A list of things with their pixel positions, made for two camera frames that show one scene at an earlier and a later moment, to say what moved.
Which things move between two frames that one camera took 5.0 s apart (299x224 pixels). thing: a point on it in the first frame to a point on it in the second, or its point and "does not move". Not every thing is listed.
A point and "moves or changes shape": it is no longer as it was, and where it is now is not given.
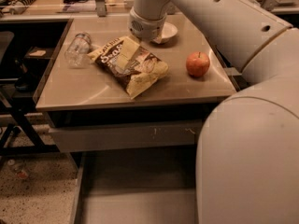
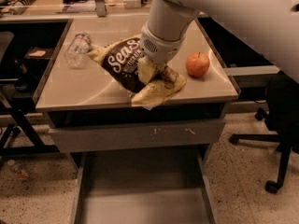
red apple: x=197 y=63 does not move
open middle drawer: x=137 y=188 does not move
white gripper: x=146 y=27 to x=161 y=50
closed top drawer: x=121 y=135 does not move
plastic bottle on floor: x=21 y=171 does not move
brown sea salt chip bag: x=147 y=68 moves or changes shape
